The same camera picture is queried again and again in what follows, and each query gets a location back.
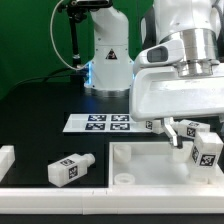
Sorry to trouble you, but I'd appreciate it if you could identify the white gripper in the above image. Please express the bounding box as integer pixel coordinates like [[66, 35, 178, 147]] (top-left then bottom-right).
[[129, 40, 224, 148]]

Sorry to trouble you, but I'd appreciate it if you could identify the white square tabletop part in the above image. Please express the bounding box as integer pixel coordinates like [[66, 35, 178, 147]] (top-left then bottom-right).
[[109, 141, 224, 186]]

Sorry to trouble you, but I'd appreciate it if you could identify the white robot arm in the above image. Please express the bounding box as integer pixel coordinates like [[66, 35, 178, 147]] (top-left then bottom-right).
[[91, 0, 224, 142]]

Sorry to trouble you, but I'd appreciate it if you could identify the white U-shaped fence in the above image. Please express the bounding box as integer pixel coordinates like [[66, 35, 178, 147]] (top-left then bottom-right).
[[0, 144, 224, 215]]

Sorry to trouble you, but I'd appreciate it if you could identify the white AprilTag marker sheet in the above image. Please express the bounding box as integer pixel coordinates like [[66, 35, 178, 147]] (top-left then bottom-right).
[[63, 114, 153, 133]]

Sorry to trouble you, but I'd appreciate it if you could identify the white cable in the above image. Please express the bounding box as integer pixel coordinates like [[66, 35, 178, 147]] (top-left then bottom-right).
[[49, 0, 91, 72]]

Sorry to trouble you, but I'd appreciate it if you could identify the black cable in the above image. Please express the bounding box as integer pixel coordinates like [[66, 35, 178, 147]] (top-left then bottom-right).
[[9, 68, 84, 93]]

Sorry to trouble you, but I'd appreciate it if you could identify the black camera stand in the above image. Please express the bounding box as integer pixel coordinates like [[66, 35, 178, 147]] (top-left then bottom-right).
[[50, 0, 112, 80]]

